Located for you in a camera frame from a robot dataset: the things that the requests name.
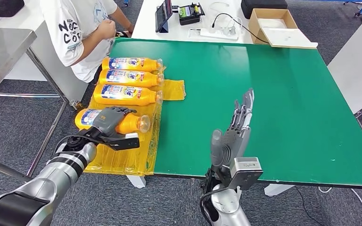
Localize black bag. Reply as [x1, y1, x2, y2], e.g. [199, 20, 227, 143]
[0, 0, 25, 23]

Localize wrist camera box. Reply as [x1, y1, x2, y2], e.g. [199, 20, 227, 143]
[109, 132, 140, 152]
[229, 157, 264, 192]

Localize black case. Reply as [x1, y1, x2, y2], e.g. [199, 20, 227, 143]
[240, 0, 289, 20]

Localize yellow plastic film sheet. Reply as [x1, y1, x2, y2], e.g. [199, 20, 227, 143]
[83, 64, 187, 177]

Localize green topped table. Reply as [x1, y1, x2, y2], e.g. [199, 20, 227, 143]
[83, 37, 362, 198]

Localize black tablet on stand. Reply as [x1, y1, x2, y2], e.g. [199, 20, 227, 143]
[155, 0, 173, 33]

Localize person's right hand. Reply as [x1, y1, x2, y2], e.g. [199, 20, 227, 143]
[97, 19, 117, 40]

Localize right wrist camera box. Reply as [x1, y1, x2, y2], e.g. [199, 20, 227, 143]
[229, 157, 264, 192]

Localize white floor cable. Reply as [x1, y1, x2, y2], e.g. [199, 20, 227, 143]
[318, 186, 362, 215]

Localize person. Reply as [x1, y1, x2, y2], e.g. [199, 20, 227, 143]
[39, 0, 135, 84]

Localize white table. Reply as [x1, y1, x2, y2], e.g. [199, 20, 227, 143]
[0, 0, 90, 103]
[327, 6, 362, 119]
[131, 0, 256, 45]

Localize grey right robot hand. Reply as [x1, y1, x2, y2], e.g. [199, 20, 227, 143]
[210, 88, 255, 170]

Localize black power cable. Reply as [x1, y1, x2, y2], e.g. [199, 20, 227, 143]
[211, 13, 270, 45]

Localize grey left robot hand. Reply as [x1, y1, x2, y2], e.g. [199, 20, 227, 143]
[91, 106, 138, 138]

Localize open cardboard box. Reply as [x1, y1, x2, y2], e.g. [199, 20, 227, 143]
[248, 8, 319, 50]

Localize white power strip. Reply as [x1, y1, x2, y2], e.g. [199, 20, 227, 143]
[188, 27, 240, 41]

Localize orange bottle with clear cap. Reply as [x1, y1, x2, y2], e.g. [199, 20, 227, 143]
[101, 57, 164, 73]
[74, 108, 152, 135]
[98, 68, 165, 88]
[93, 83, 164, 107]

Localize black floor cable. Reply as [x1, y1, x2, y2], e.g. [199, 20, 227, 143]
[295, 186, 325, 226]

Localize steel table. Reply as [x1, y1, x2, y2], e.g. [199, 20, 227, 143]
[0, 27, 70, 183]

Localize black handheld device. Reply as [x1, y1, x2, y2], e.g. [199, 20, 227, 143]
[178, 2, 206, 26]

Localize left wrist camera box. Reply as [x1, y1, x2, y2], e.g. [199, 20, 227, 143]
[109, 132, 140, 152]

